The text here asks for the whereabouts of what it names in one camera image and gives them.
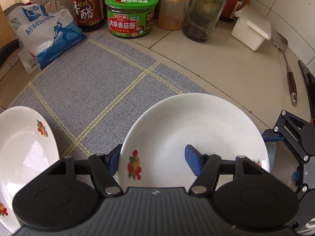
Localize dark vinegar bottle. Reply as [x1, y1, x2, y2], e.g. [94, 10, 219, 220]
[72, 0, 105, 32]

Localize green lid mushroom sauce jar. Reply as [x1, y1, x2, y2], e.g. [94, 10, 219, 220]
[105, 0, 158, 38]

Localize binder clips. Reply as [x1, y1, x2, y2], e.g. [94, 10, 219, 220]
[41, 0, 61, 12]

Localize yellow lid spice jar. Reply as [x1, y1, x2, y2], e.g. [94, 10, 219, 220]
[157, 0, 186, 30]

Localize white plastic box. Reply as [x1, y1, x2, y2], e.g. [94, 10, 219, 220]
[231, 5, 272, 52]

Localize white plate fruit print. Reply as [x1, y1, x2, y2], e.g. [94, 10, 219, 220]
[117, 93, 270, 189]

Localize clear glass bottle red cap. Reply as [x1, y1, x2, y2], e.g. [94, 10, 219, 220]
[182, 0, 226, 42]

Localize blue white salt bag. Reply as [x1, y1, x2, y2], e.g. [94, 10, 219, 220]
[6, 4, 86, 74]

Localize metal spatula wooden handle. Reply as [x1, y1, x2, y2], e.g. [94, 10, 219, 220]
[272, 29, 297, 107]

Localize grey checked cloth mat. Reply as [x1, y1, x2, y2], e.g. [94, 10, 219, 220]
[13, 32, 203, 158]

